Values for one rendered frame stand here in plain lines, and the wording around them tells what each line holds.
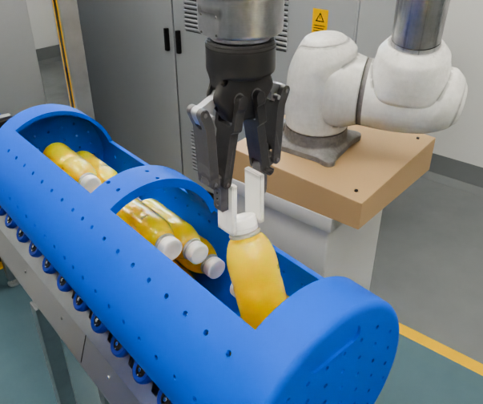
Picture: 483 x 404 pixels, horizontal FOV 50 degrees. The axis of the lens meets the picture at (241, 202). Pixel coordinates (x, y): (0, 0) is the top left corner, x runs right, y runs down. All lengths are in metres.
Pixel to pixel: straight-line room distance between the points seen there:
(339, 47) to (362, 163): 0.28
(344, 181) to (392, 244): 1.76
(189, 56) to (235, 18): 2.36
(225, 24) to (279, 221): 0.85
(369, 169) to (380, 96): 0.18
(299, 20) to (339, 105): 1.21
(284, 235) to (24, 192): 0.63
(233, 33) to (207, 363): 0.37
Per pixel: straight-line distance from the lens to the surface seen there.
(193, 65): 2.87
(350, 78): 1.19
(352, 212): 1.16
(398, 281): 2.68
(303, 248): 1.30
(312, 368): 0.62
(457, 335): 2.49
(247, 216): 0.66
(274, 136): 0.63
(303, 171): 1.22
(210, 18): 0.54
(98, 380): 1.07
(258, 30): 0.53
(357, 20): 2.25
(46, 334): 1.67
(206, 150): 0.57
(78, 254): 0.86
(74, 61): 1.84
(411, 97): 1.16
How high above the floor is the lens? 1.64
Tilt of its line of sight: 31 degrees down
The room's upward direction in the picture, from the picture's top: straight up
